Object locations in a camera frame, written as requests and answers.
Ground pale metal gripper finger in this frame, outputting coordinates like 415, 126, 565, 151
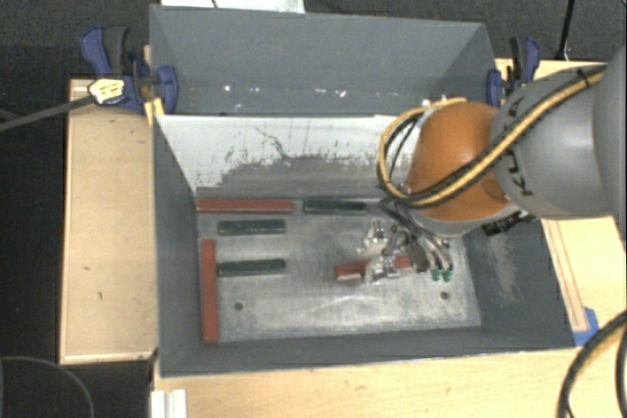
358, 218, 394, 256
362, 255, 402, 285

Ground red-brown block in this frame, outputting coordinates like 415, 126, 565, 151
195, 197, 297, 215
199, 238, 220, 345
333, 255, 413, 284

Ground dark green flat block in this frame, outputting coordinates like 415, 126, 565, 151
217, 218, 288, 237
302, 198, 369, 215
216, 257, 288, 278

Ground grey metal bin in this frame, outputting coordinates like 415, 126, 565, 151
147, 3, 577, 379

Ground pale wood flat board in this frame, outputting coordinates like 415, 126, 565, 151
58, 76, 161, 366

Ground black cylinder on white bracket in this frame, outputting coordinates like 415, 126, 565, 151
481, 209, 536, 238

